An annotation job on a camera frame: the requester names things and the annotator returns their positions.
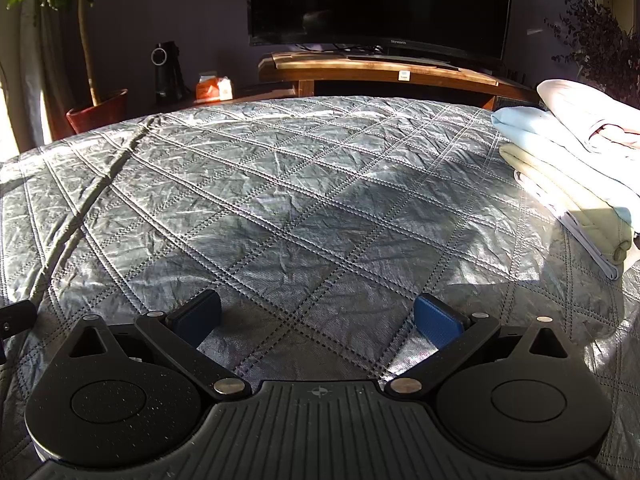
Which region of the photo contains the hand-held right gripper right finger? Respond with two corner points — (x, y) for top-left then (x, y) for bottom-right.
(384, 293), (573, 395)

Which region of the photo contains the light curtain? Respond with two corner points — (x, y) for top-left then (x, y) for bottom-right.
(0, 0), (67, 154)

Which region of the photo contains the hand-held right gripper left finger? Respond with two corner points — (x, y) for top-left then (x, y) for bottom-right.
(67, 289), (252, 402)

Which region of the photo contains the dark dried plant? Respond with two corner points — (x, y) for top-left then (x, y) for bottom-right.
(544, 0), (640, 104)

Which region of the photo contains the grey quilted bed cover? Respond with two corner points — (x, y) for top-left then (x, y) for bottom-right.
(0, 96), (640, 480)

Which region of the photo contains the potted green plant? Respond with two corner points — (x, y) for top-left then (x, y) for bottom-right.
(7, 0), (135, 135)

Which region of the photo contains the folded white garment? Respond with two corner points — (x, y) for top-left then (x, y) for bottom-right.
(514, 170), (624, 281)

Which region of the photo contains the black tabletop fan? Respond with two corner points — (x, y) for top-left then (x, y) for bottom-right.
(151, 41), (191, 104)

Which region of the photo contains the black flat screen television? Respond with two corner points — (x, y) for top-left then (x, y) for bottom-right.
(246, 0), (515, 63)

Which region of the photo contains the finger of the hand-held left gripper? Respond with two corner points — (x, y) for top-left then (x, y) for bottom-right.
(0, 299), (37, 364)

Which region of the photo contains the stack of folded clothes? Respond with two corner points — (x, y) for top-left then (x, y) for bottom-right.
(490, 106), (640, 234)

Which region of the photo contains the orange tissue box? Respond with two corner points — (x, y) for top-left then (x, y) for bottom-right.
(195, 74), (234, 101)

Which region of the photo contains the folded pale pink garment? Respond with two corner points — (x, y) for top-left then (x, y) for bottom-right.
(536, 79), (640, 154)

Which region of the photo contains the folded beige garment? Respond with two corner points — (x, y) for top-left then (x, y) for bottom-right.
(499, 142), (640, 264)

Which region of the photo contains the wooden television stand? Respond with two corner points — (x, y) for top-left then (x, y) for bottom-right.
(257, 51), (539, 111)

